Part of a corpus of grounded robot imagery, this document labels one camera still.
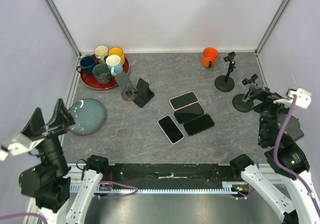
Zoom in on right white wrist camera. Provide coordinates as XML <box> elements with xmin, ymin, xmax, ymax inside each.
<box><xmin>273</xmin><ymin>88</ymin><xmax>312</xmax><ymax>109</ymax></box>

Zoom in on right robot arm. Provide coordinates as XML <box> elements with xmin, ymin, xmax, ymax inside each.
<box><xmin>229</xmin><ymin>84</ymin><xmax>320</xmax><ymax>223</ymax></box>

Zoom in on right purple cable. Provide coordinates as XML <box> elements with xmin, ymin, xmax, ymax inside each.
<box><xmin>272</xmin><ymin>95</ymin><xmax>320</xmax><ymax>214</ymax></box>

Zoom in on wooden round-base phone stand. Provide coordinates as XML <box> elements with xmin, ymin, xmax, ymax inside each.
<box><xmin>115</xmin><ymin>72</ymin><xmax>138</xmax><ymax>101</ymax></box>

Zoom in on dark green mug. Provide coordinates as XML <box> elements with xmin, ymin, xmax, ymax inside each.
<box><xmin>92</xmin><ymin>64</ymin><xmax>112</xmax><ymax>84</ymax></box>

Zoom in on black flat-base phone stand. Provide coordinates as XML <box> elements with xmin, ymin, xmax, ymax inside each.
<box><xmin>133</xmin><ymin>78</ymin><xmax>155</xmax><ymax>108</ymax></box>

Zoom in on purple cable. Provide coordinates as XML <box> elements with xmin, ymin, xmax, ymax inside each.
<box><xmin>0</xmin><ymin>211</ymin><xmax>48</xmax><ymax>224</ymax></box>
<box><xmin>272</xmin><ymin>95</ymin><xmax>320</xmax><ymax>214</ymax></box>

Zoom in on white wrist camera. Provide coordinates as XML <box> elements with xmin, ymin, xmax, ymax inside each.
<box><xmin>0</xmin><ymin>133</ymin><xmax>44</xmax><ymax>161</ymax></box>
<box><xmin>273</xmin><ymin>88</ymin><xmax>312</xmax><ymax>109</ymax></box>

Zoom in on black phone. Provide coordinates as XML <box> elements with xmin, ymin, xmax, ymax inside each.
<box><xmin>183</xmin><ymin>114</ymin><xmax>215</xmax><ymax>136</ymax></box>
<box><xmin>174</xmin><ymin>103</ymin><xmax>204</xmax><ymax>124</ymax></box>

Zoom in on red round tray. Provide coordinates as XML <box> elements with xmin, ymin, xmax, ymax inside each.
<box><xmin>78</xmin><ymin>56</ymin><xmax>130</xmax><ymax>90</ymax></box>

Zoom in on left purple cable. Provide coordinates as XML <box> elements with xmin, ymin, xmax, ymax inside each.
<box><xmin>0</xmin><ymin>211</ymin><xmax>48</xmax><ymax>224</ymax></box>

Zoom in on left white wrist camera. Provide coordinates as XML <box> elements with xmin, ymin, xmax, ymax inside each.
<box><xmin>0</xmin><ymin>133</ymin><xmax>44</xmax><ymax>161</ymax></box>

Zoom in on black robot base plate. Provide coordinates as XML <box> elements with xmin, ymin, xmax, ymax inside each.
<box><xmin>81</xmin><ymin>162</ymin><xmax>261</xmax><ymax>190</ymax></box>

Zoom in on cream mug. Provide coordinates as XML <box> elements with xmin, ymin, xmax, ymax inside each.
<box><xmin>94</xmin><ymin>45</ymin><xmax>109</xmax><ymax>64</ymax></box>

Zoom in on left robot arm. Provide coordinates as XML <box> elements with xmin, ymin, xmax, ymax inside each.
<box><xmin>18</xmin><ymin>99</ymin><xmax>110</xmax><ymax>223</ymax></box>

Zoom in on black round-base phone stand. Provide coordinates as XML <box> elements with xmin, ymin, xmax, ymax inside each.
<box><xmin>214</xmin><ymin>52</ymin><xmax>236</xmax><ymax>92</ymax></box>

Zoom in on blue ceramic plate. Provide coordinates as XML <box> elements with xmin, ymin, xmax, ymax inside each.
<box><xmin>68</xmin><ymin>98</ymin><xmax>107</xmax><ymax>135</ymax></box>

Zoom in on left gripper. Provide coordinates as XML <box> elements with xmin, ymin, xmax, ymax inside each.
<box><xmin>21</xmin><ymin>97</ymin><xmax>76</xmax><ymax>175</ymax></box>

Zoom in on yellow mug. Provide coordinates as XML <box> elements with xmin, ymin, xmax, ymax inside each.
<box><xmin>108</xmin><ymin>47</ymin><xmax>125</xmax><ymax>65</ymax></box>

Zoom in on white mug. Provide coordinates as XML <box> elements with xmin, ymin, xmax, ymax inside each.
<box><xmin>106</xmin><ymin>55</ymin><xmax>123</xmax><ymax>77</ymax></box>

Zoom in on grey slotted cable duct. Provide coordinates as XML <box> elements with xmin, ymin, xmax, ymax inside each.
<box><xmin>69</xmin><ymin>182</ymin><xmax>248</xmax><ymax>194</ymax></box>

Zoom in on blue mug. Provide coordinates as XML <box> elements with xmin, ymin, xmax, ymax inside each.
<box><xmin>76</xmin><ymin>56</ymin><xmax>97</xmax><ymax>75</ymax></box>

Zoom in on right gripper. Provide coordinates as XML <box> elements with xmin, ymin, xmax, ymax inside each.
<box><xmin>242</xmin><ymin>82</ymin><xmax>296</xmax><ymax>143</ymax></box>

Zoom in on orange mug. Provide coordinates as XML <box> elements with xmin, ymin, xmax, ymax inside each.
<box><xmin>201</xmin><ymin>47</ymin><xmax>219</xmax><ymax>68</ymax></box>

